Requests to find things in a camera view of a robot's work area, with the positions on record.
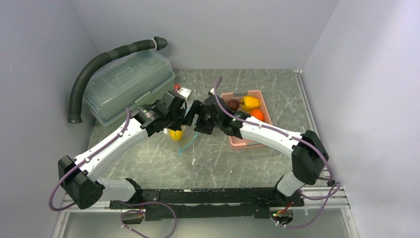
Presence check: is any black corrugated hose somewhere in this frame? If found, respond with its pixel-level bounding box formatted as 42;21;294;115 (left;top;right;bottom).
67;36;168;124

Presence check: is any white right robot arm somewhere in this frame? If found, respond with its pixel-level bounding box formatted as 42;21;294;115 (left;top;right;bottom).
186;95;329;206

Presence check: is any yellow mango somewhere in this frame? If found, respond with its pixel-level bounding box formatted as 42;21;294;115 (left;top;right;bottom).
168;129;183;141

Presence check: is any aluminium rail frame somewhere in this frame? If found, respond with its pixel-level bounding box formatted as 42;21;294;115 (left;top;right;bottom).
53;186;360;238

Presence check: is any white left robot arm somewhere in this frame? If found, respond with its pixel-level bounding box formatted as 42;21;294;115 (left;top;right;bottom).
58;88;191;209

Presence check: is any clear zip top bag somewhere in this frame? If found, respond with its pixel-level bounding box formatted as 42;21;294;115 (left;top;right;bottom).
165;125;198;155

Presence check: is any pink plastic basket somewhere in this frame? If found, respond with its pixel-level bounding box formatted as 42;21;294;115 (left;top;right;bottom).
221;90;272;150

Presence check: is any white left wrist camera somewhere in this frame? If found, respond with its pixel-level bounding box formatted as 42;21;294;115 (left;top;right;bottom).
174;84;192;102

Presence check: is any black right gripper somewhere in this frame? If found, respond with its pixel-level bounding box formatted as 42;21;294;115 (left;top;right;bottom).
182;100;222;135

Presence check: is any yellow bell pepper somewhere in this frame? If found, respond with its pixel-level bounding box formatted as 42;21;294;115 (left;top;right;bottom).
240;96;260;112

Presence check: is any orange fruit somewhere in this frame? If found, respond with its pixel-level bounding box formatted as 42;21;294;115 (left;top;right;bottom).
250;109;265;121

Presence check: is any grey green storage box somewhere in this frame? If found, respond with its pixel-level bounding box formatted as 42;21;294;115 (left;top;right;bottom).
83;50;175;126

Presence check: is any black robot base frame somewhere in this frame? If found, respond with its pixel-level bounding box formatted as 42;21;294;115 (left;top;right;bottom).
109;179;304;221

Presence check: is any dark red passion fruit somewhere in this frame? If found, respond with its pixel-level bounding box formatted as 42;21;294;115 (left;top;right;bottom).
227;99;240;111

